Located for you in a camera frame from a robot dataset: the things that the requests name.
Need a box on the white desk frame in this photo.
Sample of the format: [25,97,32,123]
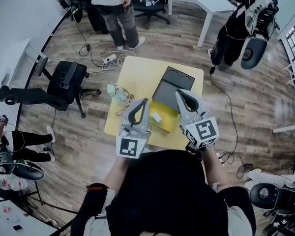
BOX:
[272,60,295,177]

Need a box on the black white office chair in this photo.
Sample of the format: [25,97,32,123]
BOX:
[244,168,295,216]
[240,37,270,70]
[0,151,46,181]

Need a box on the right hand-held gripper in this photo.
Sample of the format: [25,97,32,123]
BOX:
[175,89,220,150]

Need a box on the person's black shirt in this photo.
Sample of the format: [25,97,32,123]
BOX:
[70,149,258,236]

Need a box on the black cable with adapter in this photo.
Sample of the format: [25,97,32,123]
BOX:
[74,16,107,68]

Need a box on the black and yellow box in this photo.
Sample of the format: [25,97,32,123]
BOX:
[147,66,196,134]

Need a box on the stained white desk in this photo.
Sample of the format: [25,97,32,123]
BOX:
[0,198,59,236]

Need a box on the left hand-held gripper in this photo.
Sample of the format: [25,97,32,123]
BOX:
[116,97,152,160]

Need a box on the coiled white cable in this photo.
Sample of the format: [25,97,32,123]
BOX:
[51,34,136,80]

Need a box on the long black cable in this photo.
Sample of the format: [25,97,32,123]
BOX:
[209,66,239,166]

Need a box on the person's right forearm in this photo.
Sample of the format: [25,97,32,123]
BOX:
[201,147,231,193]

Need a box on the white power strip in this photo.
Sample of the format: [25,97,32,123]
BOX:
[215,151,226,167]
[102,54,118,65]

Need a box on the patterned wristband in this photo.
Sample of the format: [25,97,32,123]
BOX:
[199,143,216,152]

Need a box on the person's left forearm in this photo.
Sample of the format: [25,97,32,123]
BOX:
[104,156,130,191]

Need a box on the light blue plush toy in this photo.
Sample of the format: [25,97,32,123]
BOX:
[107,82,127,101]

